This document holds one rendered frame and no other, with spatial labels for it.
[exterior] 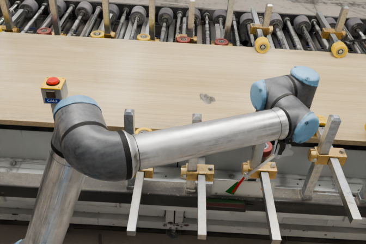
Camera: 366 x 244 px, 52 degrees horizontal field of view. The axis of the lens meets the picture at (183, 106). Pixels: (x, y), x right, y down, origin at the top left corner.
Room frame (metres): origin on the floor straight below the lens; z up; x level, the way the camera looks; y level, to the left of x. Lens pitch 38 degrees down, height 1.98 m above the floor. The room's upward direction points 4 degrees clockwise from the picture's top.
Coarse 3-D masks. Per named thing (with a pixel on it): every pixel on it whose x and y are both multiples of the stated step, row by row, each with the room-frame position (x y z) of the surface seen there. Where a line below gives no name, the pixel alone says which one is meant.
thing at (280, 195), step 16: (0, 176) 1.08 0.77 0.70; (16, 176) 1.08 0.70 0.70; (32, 176) 1.09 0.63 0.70; (0, 192) 1.03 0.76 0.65; (16, 192) 1.03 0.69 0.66; (32, 192) 1.03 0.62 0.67; (80, 192) 1.04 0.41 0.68; (96, 192) 1.04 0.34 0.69; (112, 192) 1.04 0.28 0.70; (128, 192) 1.04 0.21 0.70; (144, 192) 1.04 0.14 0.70; (160, 192) 1.05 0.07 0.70; (176, 192) 1.06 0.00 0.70; (192, 192) 1.06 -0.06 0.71; (208, 192) 1.07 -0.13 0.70; (288, 192) 1.10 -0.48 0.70; (336, 192) 1.11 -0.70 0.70; (352, 192) 1.12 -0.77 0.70; (256, 208) 1.04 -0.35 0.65; (288, 208) 1.04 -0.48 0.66; (304, 208) 1.04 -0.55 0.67; (320, 208) 1.04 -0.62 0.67; (336, 208) 1.04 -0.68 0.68
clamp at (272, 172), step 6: (246, 162) 1.11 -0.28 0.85; (270, 162) 1.10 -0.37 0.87; (246, 168) 1.07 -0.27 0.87; (252, 168) 1.06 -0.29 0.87; (264, 168) 1.07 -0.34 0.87; (270, 168) 1.07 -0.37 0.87; (276, 168) 1.07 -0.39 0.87; (252, 174) 1.06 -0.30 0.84; (258, 174) 1.06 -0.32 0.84; (270, 174) 1.06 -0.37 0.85
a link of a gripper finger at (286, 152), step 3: (288, 144) 0.99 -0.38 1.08; (285, 147) 0.98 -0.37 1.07; (288, 147) 0.98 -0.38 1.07; (276, 150) 1.00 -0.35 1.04; (285, 150) 0.98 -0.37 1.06; (288, 150) 0.98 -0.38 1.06; (276, 153) 0.99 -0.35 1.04; (282, 153) 0.98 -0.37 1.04; (285, 153) 0.98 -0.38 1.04; (288, 153) 0.98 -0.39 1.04; (291, 153) 0.98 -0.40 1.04; (276, 156) 0.99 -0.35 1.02; (279, 156) 0.98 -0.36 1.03
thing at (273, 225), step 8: (264, 176) 1.03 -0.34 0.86; (264, 184) 0.99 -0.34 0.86; (264, 192) 0.95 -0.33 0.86; (264, 200) 0.93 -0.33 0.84; (272, 200) 0.91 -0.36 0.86; (272, 208) 0.88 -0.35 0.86; (272, 216) 0.84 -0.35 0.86; (272, 224) 0.81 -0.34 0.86; (272, 232) 0.78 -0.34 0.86; (272, 240) 0.75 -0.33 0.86; (280, 240) 0.75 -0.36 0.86
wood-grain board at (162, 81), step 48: (0, 48) 1.81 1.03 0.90; (48, 48) 1.85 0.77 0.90; (96, 48) 1.88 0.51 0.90; (144, 48) 1.92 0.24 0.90; (192, 48) 1.95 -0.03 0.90; (240, 48) 1.99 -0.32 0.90; (0, 96) 1.38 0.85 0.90; (96, 96) 1.43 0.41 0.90; (144, 96) 1.46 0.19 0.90; (192, 96) 1.48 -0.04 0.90; (240, 96) 1.51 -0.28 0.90; (336, 96) 1.56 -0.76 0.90
